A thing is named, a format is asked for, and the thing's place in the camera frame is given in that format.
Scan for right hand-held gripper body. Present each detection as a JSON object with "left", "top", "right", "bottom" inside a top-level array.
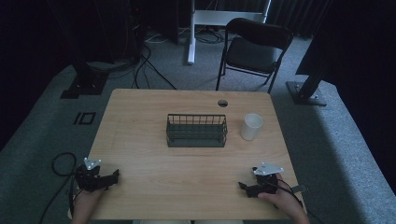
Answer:
[{"left": 251, "top": 161, "right": 285, "bottom": 198}]

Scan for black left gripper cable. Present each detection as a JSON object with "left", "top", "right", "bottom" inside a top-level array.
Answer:
[{"left": 38, "top": 151, "right": 78, "bottom": 224}]

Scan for black floor cables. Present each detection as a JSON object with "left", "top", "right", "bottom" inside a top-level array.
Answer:
[{"left": 132, "top": 43, "right": 177, "bottom": 91}]

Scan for person's right hand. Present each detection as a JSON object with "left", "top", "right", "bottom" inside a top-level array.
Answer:
[{"left": 257, "top": 173, "right": 302, "bottom": 217}]

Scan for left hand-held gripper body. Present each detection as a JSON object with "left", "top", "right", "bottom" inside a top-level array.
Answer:
[{"left": 74, "top": 157, "right": 108, "bottom": 192}]

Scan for black slanted stand with base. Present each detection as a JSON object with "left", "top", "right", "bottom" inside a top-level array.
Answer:
[{"left": 285, "top": 0, "right": 335, "bottom": 107}]

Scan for white floor cable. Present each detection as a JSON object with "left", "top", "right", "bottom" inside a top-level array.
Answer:
[{"left": 144, "top": 32, "right": 171, "bottom": 45}]

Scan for white desk frame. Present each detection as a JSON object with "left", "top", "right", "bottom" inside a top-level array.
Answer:
[{"left": 187, "top": 0, "right": 272, "bottom": 65}]

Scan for black folding chair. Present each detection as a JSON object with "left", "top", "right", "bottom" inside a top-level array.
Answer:
[{"left": 215, "top": 17, "right": 294, "bottom": 94}]

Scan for person's left hand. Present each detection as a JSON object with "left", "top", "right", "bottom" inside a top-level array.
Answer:
[{"left": 72, "top": 186, "right": 106, "bottom": 214}]

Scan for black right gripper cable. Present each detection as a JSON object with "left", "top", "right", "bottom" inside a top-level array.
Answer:
[{"left": 268, "top": 178, "right": 326, "bottom": 224}]

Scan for dark wire basket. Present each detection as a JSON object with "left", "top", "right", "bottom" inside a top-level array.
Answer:
[{"left": 165, "top": 113, "right": 229, "bottom": 148}]

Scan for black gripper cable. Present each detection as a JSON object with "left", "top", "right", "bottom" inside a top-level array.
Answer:
[
  {"left": 268, "top": 178, "right": 326, "bottom": 224},
  {"left": 38, "top": 151, "right": 78, "bottom": 224}
]

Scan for white cup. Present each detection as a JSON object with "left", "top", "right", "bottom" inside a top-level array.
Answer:
[{"left": 240, "top": 112, "right": 264, "bottom": 141}]

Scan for black stand with base plate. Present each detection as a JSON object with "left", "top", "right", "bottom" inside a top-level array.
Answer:
[{"left": 60, "top": 0, "right": 110, "bottom": 100}]

